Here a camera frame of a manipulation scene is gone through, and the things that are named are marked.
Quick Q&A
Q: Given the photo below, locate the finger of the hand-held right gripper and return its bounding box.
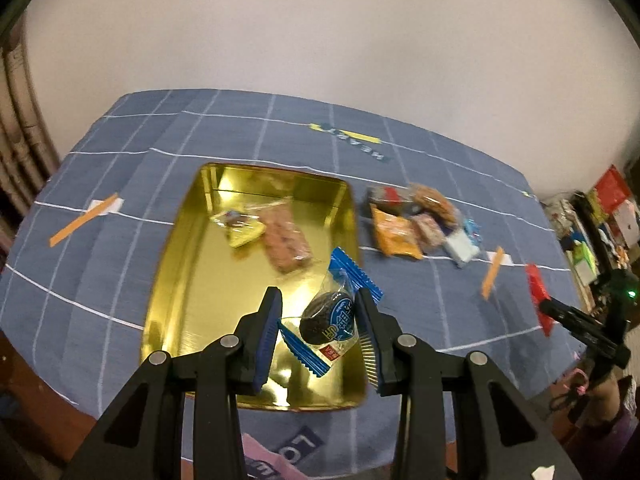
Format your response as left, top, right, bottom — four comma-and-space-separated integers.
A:
538, 297, 632, 368

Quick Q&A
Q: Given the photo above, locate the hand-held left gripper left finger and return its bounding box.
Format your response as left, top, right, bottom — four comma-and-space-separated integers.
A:
62, 286, 284, 480

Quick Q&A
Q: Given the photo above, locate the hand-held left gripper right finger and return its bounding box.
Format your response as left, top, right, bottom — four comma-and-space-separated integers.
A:
354, 287, 583, 480

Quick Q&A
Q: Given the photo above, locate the blue cookie packet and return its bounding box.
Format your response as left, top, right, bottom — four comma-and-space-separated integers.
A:
277, 247, 385, 376

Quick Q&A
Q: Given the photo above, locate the red snack packet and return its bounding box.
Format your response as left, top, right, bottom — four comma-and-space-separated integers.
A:
525, 263, 557, 337

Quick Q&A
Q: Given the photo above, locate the gold tin tray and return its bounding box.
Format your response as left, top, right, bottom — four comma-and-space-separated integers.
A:
142, 162, 368, 413

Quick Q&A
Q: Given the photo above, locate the clear packet of brown biscuits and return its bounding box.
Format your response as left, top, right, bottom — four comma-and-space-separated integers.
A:
261, 200, 315, 275

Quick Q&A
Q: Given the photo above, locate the orange snack packet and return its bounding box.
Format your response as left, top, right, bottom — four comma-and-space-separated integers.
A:
371, 206, 424, 261

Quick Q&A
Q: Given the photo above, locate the small yellow snack packet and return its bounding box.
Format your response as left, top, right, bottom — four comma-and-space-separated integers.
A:
212, 209, 267, 249

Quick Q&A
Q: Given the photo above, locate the pinkish clear snack packet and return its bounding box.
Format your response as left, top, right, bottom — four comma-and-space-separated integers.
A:
412, 213, 447, 254

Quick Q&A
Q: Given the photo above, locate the blue and white snack packet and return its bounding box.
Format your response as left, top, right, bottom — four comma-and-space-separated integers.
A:
442, 216, 484, 267

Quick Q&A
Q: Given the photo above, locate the grey snack bar packet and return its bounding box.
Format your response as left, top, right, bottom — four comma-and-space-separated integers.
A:
367, 186, 413, 209

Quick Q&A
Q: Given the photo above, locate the clear peanut brittle packet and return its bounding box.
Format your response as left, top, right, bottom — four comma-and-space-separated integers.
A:
409, 182, 459, 227

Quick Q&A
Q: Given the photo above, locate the person's right forearm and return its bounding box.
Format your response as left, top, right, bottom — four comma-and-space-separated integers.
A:
582, 375, 637, 430

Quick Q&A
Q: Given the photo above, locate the cluttered shelf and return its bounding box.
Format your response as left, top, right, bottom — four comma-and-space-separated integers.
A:
542, 155, 640, 311

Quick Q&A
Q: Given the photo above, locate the orange tape strip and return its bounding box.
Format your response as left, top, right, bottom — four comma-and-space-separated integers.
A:
49, 193, 120, 248
481, 246, 506, 301

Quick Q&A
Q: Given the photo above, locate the red box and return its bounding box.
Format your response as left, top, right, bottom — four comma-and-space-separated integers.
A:
594, 165, 633, 206

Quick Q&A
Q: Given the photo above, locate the blue checked tablecloth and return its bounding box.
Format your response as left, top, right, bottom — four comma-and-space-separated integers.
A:
0, 89, 588, 478

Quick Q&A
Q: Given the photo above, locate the beige patterned curtain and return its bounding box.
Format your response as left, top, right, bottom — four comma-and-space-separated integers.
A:
0, 22, 62, 223

